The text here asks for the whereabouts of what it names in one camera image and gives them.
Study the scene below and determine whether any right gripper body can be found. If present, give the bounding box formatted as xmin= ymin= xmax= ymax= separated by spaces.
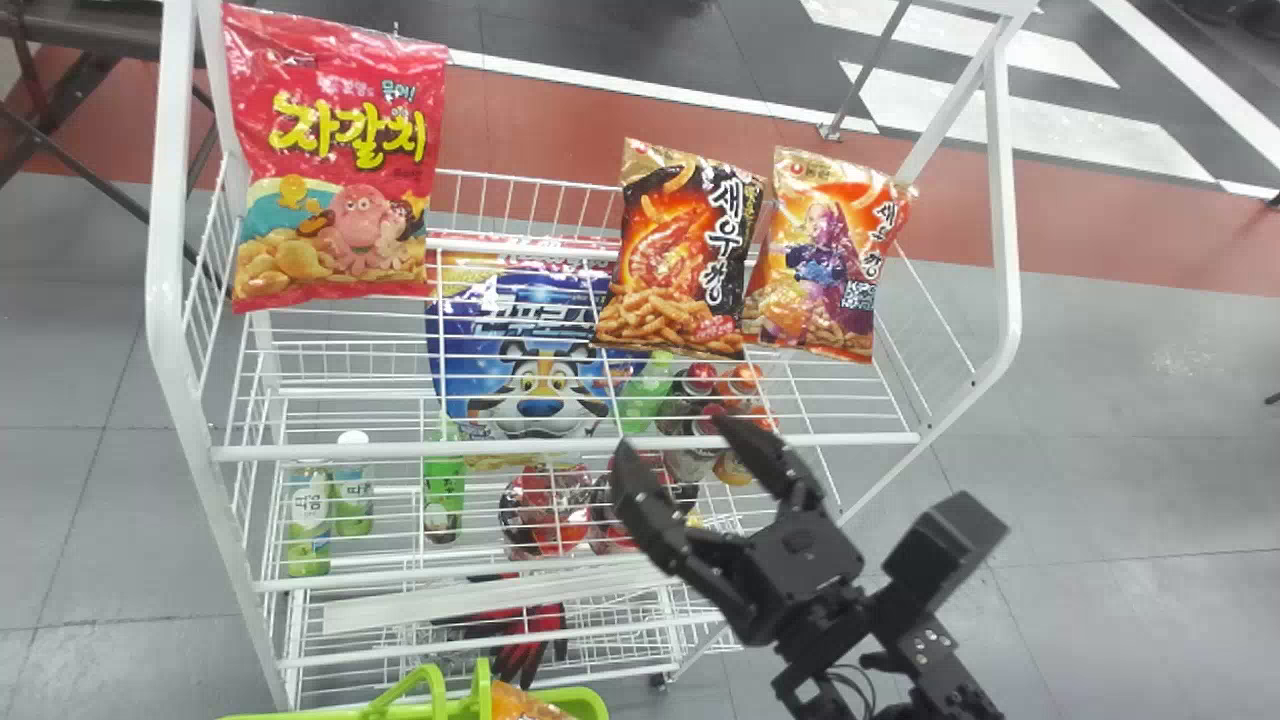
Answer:
xmin=712 ymin=503 xmax=868 ymax=648

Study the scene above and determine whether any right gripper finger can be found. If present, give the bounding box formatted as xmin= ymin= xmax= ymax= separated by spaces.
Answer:
xmin=608 ymin=438 xmax=748 ymax=599
xmin=706 ymin=412 xmax=833 ymax=519

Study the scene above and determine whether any green basket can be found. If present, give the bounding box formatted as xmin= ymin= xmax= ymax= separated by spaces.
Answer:
xmin=217 ymin=659 xmax=610 ymax=720

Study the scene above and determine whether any small red snack packet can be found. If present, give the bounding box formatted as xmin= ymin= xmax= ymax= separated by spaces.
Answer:
xmin=497 ymin=464 xmax=602 ymax=562
xmin=588 ymin=452 xmax=703 ymax=557

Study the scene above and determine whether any green bottle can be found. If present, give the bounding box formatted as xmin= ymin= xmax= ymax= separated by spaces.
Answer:
xmin=286 ymin=464 xmax=334 ymax=580
xmin=332 ymin=430 xmax=376 ymax=539
xmin=421 ymin=418 xmax=468 ymax=547
xmin=614 ymin=350 xmax=677 ymax=437

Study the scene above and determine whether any blue cereal bag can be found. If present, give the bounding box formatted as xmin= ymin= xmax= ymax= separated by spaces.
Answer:
xmin=424 ymin=236 xmax=643 ymax=472

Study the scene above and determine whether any black snack packet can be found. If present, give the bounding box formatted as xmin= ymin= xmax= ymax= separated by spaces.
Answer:
xmin=591 ymin=138 xmax=767 ymax=362

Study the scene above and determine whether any small orange snack packet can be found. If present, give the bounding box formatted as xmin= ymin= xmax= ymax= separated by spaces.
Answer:
xmin=489 ymin=679 xmax=573 ymax=720

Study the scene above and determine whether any dark side table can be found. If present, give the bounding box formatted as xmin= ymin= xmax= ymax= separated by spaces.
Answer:
xmin=0 ymin=0 xmax=223 ymax=263

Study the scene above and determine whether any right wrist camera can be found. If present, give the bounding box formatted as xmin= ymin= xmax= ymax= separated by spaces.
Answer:
xmin=879 ymin=489 xmax=1012 ymax=619

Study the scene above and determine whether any white wire rack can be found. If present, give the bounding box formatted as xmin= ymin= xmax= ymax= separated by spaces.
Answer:
xmin=144 ymin=0 xmax=1042 ymax=712

